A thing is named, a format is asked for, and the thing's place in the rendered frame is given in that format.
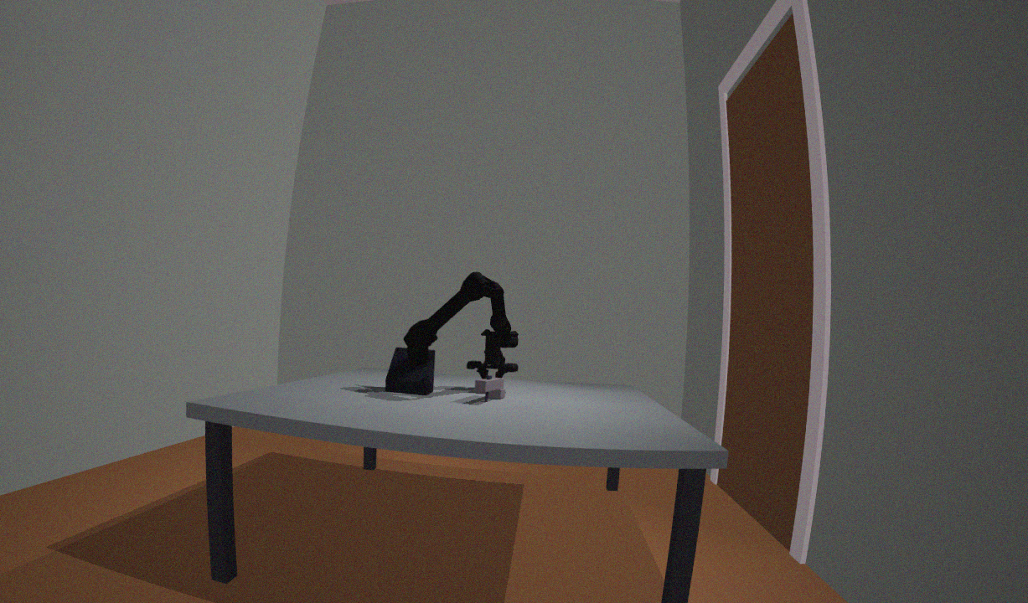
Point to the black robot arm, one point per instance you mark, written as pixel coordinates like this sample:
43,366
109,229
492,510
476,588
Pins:
473,288

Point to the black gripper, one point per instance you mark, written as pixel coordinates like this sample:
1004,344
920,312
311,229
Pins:
492,356

